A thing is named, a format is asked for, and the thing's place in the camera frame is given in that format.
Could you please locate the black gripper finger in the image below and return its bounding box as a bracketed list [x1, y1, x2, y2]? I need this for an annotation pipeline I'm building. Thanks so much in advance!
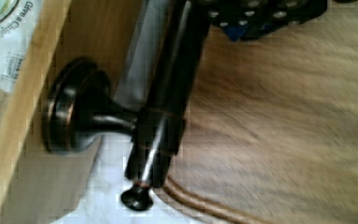
[197, 0, 327, 42]

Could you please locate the wooden drawer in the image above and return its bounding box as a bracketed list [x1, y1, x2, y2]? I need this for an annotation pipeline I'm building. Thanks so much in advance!
[0, 0, 142, 224]

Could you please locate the wooden cutting board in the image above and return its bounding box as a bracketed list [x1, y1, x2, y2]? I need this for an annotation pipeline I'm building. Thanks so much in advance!
[158, 0, 358, 224]

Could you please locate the plastic snack bag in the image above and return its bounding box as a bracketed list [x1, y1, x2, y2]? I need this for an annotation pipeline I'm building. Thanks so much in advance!
[0, 0, 44, 92]

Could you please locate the black drawer handle bar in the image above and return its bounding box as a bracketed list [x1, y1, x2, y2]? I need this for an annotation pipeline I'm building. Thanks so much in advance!
[42, 0, 210, 211]

